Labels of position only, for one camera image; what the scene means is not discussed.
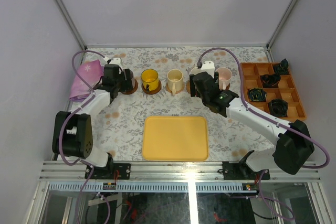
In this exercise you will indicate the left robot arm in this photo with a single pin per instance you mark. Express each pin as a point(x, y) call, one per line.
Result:
point(73, 138)

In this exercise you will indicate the purple snowflake cloth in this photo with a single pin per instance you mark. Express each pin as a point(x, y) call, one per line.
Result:
point(91, 72)

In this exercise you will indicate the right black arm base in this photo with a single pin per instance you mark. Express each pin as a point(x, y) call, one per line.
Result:
point(241, 170)

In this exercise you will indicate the black bundle centre compartment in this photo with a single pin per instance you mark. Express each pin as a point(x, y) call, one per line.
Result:
point(257, 95)

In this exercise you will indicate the aluminium front rail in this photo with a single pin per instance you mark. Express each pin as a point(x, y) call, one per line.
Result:
point(142, 171)

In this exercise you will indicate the pink ceramic mug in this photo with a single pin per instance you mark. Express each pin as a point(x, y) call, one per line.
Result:
point(224, 76)

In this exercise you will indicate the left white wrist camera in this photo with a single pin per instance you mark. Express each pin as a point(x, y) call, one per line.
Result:
point(113, 61)

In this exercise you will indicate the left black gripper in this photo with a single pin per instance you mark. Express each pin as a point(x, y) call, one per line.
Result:
point(125, 77)

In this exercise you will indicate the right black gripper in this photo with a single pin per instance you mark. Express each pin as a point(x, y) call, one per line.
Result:
point(193, 91)

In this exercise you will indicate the black bundle compartment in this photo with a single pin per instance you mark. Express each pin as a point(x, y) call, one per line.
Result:
point(281, 68)
point(278, 108)
point(270, 80)
point(257, 95)

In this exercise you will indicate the black bundle top compartment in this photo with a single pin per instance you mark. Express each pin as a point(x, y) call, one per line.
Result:
point(281, 68)

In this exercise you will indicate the cream ceramic mug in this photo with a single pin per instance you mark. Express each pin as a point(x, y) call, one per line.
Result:
point(175, 80)

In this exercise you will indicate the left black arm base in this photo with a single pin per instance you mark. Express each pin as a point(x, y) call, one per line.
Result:
point(112, 171)

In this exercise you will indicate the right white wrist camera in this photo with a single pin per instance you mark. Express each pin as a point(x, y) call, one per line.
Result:
point(208, 67)

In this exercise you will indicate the woven rattan coaster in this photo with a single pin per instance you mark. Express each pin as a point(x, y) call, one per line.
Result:
point(170, 91)
point(188, 87)

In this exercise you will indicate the black bundle lower compartment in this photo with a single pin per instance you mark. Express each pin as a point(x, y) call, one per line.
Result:
point(278, 108)

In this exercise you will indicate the woven rattan coaster back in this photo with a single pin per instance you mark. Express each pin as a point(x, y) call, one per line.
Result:
point(188, 87)

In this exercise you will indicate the white mug green handle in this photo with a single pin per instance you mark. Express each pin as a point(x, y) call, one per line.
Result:
point(195, 71)

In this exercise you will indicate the yellow glass mug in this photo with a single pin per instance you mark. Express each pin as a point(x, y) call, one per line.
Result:
point(150, 79)

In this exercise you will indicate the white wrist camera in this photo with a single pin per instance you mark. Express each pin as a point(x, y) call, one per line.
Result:
point(113, 61)
point(208, 67)

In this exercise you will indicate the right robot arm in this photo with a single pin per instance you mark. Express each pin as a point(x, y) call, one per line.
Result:
point(291, 146)

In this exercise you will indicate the black bundle middle compartment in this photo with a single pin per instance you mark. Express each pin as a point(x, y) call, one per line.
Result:
point(270, 80)

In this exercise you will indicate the woven rattan coaster front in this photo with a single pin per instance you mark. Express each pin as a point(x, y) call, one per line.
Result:
point(170, 91)

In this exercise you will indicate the yellow plastic tray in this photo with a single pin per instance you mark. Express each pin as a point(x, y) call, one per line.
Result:
point(175, 138)

